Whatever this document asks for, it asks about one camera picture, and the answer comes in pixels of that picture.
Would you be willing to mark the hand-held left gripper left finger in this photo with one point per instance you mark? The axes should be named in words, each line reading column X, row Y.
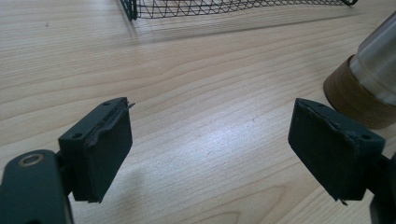
column 102, row 152

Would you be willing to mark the steel bottle with wooden base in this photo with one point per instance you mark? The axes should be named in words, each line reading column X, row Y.
column 364, row 81

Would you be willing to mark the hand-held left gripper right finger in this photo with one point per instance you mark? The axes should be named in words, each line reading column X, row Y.
column 330, row 149

